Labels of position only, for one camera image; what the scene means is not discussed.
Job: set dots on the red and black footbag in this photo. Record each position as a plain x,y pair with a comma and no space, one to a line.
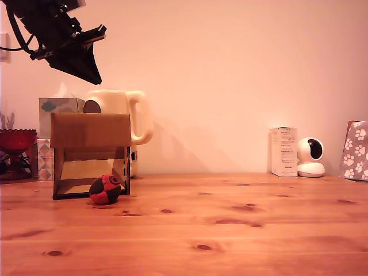
105,191

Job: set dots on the cardboard dice tower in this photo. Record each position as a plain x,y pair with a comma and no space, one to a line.
89,129

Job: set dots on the white paper tissue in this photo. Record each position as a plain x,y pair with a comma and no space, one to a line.
63,91

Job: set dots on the cloud print tissue box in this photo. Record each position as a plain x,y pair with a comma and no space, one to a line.
59,105

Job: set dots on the cream electric kettle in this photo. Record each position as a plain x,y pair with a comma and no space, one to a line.
113,100

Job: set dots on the pale dried stalks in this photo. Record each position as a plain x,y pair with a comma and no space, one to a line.
8,122

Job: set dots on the red glass footed bowl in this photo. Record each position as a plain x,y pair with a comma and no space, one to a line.
17,141

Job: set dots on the triangle pattern box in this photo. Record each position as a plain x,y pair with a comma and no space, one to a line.
45,161

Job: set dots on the dark brown box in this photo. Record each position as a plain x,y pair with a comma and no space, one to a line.
34,161

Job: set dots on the white printed carton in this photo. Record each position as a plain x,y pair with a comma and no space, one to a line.
284,152

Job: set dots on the grey paw print cloth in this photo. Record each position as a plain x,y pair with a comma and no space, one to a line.
356,152

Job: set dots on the small white round camera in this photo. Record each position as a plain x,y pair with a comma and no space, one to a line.
310,169

